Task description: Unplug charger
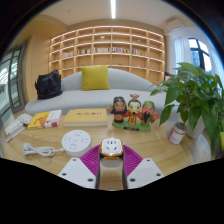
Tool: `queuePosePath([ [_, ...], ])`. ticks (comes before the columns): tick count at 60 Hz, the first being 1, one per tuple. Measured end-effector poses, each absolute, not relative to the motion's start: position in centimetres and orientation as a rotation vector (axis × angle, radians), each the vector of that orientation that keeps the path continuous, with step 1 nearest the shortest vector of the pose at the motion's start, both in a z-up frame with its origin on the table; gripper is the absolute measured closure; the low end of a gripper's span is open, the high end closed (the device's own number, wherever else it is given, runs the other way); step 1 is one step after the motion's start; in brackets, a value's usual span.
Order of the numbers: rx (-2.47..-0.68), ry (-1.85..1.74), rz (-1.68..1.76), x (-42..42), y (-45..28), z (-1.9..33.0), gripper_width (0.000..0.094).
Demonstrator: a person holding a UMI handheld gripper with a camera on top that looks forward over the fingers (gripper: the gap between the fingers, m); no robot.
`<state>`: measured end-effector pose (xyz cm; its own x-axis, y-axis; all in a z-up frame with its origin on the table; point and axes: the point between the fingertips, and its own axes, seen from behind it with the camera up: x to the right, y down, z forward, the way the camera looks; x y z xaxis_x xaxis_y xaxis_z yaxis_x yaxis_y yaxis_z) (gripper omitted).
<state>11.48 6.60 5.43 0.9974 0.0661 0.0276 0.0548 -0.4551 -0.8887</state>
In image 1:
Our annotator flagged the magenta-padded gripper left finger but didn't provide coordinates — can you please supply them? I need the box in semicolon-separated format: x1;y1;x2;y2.
57;143;101;190

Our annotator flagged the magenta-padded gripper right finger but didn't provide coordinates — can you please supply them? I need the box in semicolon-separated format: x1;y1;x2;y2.
121;143;166;190

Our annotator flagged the white gold-rimmed charger block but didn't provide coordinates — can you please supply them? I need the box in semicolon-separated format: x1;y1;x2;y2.
99;137;125;188

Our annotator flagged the round white power strip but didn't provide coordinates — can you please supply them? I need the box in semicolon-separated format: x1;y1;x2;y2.
61;129;92;158

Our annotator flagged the small white maroon cup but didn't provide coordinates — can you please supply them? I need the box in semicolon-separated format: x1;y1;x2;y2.
167;121;188;145

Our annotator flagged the large tan book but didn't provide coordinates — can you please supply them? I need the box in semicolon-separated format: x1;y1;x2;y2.
63;107;109;128

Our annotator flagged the white and red book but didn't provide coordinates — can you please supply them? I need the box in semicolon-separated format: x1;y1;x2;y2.
44;109;63;129

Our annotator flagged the three-figure painted figurine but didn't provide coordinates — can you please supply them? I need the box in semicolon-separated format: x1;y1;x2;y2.
107;93;160;133

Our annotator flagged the yellow book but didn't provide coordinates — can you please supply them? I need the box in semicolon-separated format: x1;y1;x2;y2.
27;111;52;130

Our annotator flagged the patterned white magazine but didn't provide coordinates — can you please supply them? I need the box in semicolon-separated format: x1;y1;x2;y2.
16;113;34;126

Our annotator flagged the grey curved sofa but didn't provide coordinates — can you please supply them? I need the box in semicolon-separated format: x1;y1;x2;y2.
24;67;174;117

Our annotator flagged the red-covered open book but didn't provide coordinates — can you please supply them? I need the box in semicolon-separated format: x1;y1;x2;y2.
3;118;28;144

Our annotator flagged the black bag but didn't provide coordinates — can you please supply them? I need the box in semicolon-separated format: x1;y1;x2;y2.
34;69;64;101

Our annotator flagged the green potted plant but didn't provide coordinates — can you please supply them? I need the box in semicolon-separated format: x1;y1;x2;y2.
149;61;224;156

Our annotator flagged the yellow cushion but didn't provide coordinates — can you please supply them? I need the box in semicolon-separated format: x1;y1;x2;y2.
80;65;112;92

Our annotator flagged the grey-framed glass door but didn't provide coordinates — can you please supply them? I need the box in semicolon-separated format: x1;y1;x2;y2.
0;41;28;128

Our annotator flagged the sheer white curtain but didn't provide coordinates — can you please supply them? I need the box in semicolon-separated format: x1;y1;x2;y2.
173;34;193;73

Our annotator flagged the dark-framed window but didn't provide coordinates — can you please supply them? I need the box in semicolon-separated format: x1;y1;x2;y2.
187;37;213;73

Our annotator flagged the long ceiling light strip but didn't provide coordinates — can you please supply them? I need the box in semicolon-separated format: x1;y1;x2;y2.
110;0;117;20

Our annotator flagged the white coiled power cable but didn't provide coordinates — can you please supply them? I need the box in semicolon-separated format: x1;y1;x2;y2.
22;142;66;158

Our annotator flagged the wooden wall shelf unit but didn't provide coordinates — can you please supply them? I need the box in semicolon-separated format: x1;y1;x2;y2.
48;25;166;84

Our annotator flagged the white wall air conditioner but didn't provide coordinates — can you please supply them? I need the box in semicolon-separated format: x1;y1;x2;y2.
164;18;186;33

